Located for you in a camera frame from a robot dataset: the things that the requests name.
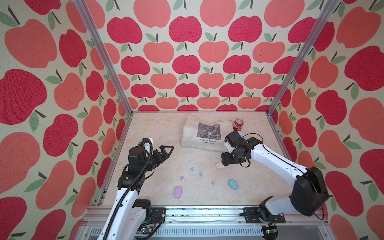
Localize pink earbud charging case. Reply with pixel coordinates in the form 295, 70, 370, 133
216, 163, 226, 170

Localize blue earbud charging case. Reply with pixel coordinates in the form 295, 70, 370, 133
228, 179, 239, 190

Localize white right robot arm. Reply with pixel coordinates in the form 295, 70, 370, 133
221, 131, 330, 223

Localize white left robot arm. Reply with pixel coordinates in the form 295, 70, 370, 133
98, 143, 174, 240

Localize purple earbud charging case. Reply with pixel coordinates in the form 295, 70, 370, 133
173, 186, 183, 199

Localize red cola can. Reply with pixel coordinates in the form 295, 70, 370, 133
233, 118, 244, 132

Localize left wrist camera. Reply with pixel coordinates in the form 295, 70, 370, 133
142, 138, 154, 153

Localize right aluminium frame post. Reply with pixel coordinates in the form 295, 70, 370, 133
266, 0, 341, 118

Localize aluminium frame post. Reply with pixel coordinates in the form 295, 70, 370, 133
266, 0, 341, 118
74, 0, 133, 117

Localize black corrugated cable conduit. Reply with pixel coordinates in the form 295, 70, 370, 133
101, 137, 154, 240

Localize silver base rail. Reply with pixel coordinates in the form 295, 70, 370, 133
77, 205, 331, 240

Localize left aluminium frame post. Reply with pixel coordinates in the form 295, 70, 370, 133
74, 0, 133, 117

